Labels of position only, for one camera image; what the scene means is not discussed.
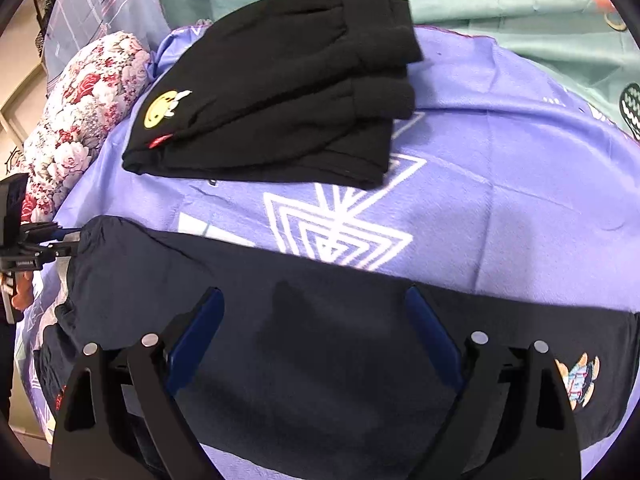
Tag black folded pants smiley patch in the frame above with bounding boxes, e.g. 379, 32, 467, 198
122, 0, 422, 190

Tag purple patterned bedsheet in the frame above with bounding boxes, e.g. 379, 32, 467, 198
18, 28, 639, 479

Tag navy pants with bear patch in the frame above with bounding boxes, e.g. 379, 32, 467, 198
32, 214, 640, 480

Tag left hand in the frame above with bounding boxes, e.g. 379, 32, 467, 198
12, 271, 34, 311

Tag red floral pillow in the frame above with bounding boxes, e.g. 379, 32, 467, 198
14, 32, 151, 223

